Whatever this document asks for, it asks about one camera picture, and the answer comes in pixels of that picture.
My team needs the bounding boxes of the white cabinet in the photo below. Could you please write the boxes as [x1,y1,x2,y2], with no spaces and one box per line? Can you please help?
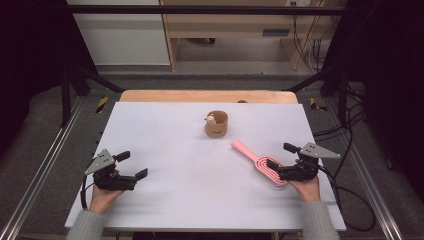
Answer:
[66,0,171,66]

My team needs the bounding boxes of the pink hairbrush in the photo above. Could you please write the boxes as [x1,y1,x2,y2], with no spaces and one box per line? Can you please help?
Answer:
[231,139,288,188]

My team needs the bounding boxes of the hand-held gripper black cable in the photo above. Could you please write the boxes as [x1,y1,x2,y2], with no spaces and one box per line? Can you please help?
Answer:
[80,173,96,210]
[318,164,377,233]

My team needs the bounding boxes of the person's right hand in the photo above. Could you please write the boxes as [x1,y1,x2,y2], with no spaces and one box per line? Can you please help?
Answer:
[288,175,322,203]

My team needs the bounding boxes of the person's left hand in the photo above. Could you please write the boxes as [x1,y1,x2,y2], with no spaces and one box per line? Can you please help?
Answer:
[89,184,125,215]

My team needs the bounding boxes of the left hand-held gripper black cable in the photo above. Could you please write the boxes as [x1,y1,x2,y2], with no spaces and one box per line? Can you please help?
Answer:
[80,173,96,210]

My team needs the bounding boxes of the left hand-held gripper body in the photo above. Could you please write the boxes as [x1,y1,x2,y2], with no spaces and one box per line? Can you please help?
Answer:
[84,148,138,192]

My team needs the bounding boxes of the right hand-held gripper black cable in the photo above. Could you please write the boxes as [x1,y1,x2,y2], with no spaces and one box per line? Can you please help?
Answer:
[318,164,377,233]

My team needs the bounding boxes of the yellow black floor tape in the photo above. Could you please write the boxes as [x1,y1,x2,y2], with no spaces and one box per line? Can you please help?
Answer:
[95,96,110,114]
[309,97,329,113]

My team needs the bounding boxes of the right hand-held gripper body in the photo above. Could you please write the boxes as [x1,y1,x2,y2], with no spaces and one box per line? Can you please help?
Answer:
[276,142,342,183]

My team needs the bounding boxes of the bundle of hanging cables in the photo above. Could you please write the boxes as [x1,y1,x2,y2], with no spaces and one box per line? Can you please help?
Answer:
[291,14,330,73]

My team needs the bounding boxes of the black metal frame stand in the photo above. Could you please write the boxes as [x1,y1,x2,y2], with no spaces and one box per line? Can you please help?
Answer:
[59,64,125,128]
[283,66,350,126]

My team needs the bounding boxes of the light wooden desk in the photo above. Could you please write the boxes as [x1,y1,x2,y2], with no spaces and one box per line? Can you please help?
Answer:
[159,0,348,72]

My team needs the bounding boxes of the brown cup with animal figure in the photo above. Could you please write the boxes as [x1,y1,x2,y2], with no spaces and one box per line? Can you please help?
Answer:
[204,110,230,138]

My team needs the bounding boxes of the wooden table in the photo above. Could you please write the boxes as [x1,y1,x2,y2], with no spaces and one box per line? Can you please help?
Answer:
[119,89,299,104]

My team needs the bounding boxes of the aluminium floor rail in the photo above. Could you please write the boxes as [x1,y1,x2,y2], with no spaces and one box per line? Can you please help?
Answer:
[324,99,405,240]
[0,96,86,240]

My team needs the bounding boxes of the black horizontal frame bar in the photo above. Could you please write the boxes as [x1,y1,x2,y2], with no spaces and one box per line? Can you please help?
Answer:
[66,4,348,16]

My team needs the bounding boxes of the black floor cables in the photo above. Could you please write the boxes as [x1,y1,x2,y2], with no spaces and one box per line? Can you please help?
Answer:
[313,84,368,179]

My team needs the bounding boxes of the dark curtain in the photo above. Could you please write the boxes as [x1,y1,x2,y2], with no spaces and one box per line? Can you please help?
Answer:
[323,0,424,194]
[0,0,98,158]

